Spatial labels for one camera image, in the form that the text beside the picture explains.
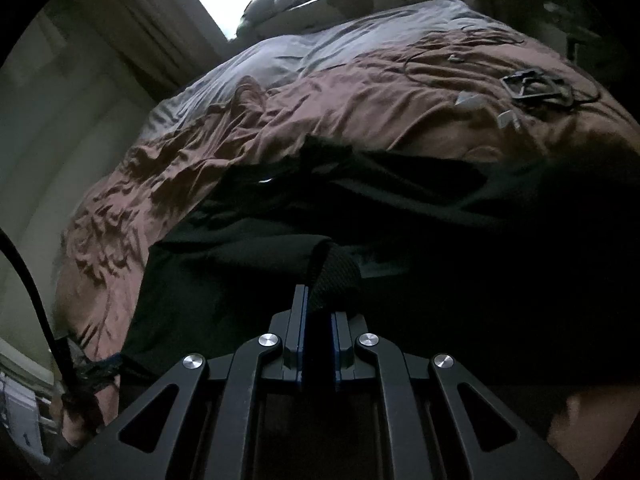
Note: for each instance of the black knit garment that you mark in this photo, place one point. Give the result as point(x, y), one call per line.
point(400, 220)

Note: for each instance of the brown bed sheet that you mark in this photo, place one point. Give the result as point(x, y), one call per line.
point(375, 110)

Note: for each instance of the small grey clip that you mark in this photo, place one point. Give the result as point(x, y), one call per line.
point(455, 58)

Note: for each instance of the black square frame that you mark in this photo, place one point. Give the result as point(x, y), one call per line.
point(515, 82)

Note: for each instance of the small white piece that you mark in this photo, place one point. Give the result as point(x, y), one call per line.
point(507, 119)
point(471, 102)

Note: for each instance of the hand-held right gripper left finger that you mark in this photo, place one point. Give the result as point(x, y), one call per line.
point(299, 322)

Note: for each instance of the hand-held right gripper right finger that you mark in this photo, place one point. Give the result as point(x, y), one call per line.
point(336, 342)

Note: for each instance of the grey blanket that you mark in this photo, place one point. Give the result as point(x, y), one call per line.
point(325, 45)

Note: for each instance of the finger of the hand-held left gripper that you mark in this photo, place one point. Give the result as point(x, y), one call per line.
point(102, 367)

